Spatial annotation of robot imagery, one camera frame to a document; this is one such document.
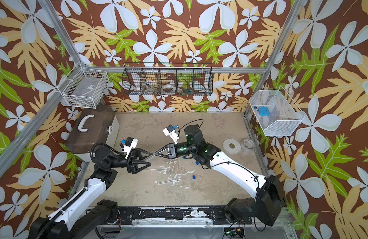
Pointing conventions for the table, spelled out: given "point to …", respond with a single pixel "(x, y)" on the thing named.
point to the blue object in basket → (263, 111)
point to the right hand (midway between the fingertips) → (157, 154)
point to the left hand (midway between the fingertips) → (151, 159)
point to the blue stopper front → (194, 177)
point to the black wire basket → (168, 78)
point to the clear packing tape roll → (247, 145)
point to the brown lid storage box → (99, 125)
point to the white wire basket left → (85, 88)
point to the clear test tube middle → (158, 170)
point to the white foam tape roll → (231, 146)
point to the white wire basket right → (277, 113)
